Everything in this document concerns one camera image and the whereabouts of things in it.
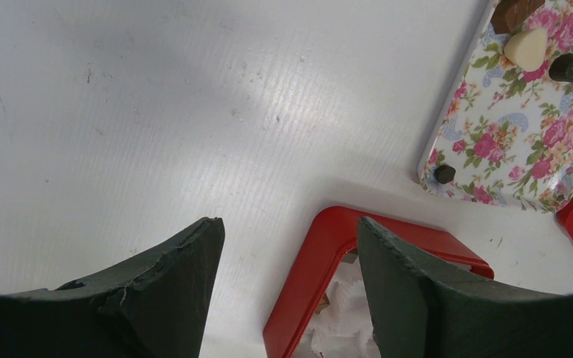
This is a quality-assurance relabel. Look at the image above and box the brown chocolate bar top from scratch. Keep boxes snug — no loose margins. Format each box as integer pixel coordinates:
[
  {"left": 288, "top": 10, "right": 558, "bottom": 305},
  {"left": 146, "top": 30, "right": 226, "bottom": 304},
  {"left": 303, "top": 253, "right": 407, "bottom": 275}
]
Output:
[{"left": 490, "top": 0, "right": 545, "bottom": 34}]

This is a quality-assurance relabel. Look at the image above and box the white heart chocolate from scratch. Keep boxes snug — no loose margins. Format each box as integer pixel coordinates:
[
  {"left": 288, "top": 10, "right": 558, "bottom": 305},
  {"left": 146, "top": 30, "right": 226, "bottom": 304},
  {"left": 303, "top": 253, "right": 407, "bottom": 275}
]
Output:
[{"left": 503, "top": 28, "right": 548, "bottom": 72}]

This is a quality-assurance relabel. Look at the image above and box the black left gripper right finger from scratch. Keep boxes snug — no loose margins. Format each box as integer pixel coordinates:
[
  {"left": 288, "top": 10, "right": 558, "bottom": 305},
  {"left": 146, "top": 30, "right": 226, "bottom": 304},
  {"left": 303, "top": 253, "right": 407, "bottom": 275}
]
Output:
[{"left": 357, "top": 217, "right": 573, "bottom": 357}]

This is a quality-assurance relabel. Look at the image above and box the floral rectangular tray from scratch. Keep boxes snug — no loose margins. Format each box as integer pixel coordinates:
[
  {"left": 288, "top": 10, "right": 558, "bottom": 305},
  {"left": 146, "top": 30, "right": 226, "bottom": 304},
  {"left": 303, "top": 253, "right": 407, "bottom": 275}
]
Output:
[{"left": 417, "top": 1, "right": 573, "bottom": 213}]

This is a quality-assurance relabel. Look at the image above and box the red square chocolate box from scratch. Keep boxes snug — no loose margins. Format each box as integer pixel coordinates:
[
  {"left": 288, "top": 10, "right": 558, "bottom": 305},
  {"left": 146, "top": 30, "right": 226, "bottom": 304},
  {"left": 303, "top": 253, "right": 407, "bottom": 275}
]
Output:
[{"left": 263, "top": 206, "right": 495, "bottom": 357}]

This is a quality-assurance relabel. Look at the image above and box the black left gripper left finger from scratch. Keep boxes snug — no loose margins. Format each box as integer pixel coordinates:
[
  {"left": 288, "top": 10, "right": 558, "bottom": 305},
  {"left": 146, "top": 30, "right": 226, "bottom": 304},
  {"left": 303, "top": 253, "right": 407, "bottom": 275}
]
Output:
[{"left": 0, "top": 218, "right": 225, "bottom": 357}]

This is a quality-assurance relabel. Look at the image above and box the dark ridged chocolate left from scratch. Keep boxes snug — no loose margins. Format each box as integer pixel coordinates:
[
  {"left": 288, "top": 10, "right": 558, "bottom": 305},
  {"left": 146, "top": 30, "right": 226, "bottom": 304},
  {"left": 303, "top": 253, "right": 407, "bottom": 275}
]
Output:
[{"left": 548, "top": 54, "right": 573, "bottom": 83}]

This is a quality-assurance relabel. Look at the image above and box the small dark round chocolate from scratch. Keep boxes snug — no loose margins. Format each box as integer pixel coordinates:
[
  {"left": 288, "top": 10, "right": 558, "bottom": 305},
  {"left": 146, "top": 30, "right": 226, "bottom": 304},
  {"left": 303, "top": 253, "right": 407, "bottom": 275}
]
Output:
[{"left": 433, "top": 164, "right": 457, "bottom": 185}]

